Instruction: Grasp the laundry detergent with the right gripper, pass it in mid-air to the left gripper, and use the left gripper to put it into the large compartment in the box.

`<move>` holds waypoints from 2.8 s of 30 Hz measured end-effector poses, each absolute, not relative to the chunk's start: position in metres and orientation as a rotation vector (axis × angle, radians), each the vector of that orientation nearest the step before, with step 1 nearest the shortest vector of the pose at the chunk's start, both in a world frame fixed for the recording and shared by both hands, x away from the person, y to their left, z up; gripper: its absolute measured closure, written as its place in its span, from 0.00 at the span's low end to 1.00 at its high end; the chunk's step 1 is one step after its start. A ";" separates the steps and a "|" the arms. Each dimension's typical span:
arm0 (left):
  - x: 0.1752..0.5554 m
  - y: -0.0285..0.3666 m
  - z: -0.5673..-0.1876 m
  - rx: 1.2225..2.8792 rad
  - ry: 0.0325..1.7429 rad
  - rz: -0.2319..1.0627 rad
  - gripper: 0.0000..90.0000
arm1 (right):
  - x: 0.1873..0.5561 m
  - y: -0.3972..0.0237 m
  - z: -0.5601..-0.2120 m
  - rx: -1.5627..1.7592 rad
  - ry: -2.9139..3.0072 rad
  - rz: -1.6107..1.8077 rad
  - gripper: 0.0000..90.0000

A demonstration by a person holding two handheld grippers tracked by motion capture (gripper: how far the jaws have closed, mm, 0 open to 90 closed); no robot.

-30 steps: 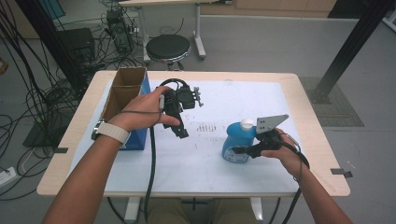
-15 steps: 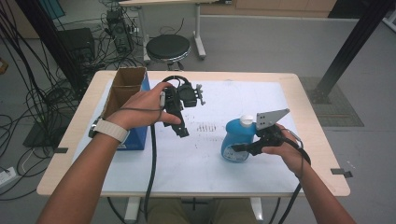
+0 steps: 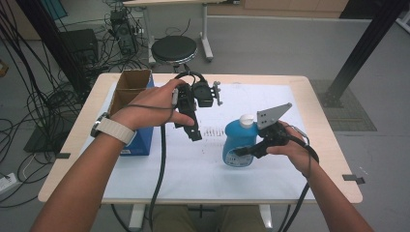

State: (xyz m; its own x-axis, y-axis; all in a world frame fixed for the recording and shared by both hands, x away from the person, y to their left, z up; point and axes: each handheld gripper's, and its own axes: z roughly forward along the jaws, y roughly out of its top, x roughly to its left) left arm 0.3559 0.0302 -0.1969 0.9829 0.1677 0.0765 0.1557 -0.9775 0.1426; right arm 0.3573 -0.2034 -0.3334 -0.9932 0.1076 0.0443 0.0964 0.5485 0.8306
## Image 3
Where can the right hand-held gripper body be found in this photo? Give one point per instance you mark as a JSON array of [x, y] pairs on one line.
[[269, 117]]

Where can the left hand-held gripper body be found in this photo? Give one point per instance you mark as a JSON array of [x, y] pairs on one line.
[[199, 95]]

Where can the blue bottle with white cap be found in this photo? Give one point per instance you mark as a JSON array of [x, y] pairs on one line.
[[238, 135]]

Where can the blue cardboard box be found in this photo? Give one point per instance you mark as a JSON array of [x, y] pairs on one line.
[[141, 145]]

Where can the person's left hand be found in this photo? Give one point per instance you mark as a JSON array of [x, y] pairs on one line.
[[148, 106]]

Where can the person's right hand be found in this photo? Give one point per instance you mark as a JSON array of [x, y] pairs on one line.
[[299, 154]]

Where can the white table mat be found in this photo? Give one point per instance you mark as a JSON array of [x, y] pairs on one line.
[[199, 174]]

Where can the black round stool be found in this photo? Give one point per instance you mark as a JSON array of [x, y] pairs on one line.
[[174, 48]]

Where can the white desk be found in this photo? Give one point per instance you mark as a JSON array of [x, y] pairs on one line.
[[205, 32]]

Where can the wristwatch with white band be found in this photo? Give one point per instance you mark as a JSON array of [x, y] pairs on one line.
[[114, 130]]

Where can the white table leg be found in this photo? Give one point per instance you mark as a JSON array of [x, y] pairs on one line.
[[265, 216], [137, 217]]

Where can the person's right leg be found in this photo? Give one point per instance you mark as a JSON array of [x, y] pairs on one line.
[[241, 219]]

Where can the person's leg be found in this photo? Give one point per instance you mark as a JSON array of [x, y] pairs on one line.
[[241, 219], [174, 219]]

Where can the person's left leg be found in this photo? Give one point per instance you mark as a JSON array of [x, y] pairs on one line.
[[174, 219]]

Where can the grey tape piece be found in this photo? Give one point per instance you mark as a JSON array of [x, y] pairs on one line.
[[353, 179], [63, 155]]

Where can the wooden cabinet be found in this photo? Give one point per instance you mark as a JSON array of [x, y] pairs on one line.
[[274, 8]]

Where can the black metal beam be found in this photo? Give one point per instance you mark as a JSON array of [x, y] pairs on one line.
[[364, 45]]

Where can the black box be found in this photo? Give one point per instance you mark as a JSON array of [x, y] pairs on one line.
[[80, 45]]

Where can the black floor plate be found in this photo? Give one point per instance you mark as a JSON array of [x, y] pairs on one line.
[[42, 141]]

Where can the white power strip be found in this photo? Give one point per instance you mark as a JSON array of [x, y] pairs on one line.
[[7, 183]]

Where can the black metal post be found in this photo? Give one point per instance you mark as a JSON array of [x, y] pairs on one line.
[[51, 38]]

